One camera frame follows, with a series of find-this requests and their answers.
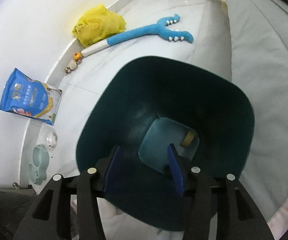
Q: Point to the clear glass ball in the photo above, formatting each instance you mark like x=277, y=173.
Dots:
x=51, y=139

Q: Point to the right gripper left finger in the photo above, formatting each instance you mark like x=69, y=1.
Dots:
x=94, y=183

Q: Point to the dark green trash bin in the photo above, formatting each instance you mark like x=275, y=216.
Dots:
x=150, y=103

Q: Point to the blue pet food bag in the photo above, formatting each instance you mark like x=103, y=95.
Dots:
x=30, y=98

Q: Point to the green paw shaped bowl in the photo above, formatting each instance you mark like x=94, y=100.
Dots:
x=39, y=164

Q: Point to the white bed sheet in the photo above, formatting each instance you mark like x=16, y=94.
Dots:
x=259, y=43

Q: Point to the tape roll in bin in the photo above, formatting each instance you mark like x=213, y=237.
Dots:
x=188, y=139

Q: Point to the yellow plastic bag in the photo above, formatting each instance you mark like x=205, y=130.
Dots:
x=97, y=24

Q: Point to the blue plush crocodile toy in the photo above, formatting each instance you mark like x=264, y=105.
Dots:
x=160, y=29

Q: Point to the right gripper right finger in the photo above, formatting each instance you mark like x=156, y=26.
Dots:
x=194, y=186

